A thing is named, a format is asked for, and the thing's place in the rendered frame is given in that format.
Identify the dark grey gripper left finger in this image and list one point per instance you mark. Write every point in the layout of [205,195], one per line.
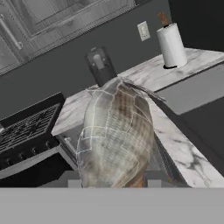
[72,183]

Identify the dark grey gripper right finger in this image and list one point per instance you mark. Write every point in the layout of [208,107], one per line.
[154,183]

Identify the black fridge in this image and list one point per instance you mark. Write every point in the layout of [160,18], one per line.
[198,23]

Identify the grey drawer front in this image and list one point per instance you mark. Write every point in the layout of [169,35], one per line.
[68,147]

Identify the grey oven front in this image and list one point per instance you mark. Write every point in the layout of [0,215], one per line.
[29,172]

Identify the black hob with grates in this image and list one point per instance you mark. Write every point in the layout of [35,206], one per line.
[26,131]

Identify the grey cabinet panel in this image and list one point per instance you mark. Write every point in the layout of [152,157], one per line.
[195,87]

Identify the dark coffee machine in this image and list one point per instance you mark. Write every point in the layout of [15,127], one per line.
[100,68]

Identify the white paper towel roll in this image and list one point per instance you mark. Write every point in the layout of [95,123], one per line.
[172,46]

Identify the grey wall cupboard door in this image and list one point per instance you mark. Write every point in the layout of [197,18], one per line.
[7,55]
[73,20]

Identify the white wall socket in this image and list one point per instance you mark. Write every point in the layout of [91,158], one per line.
[143,31]

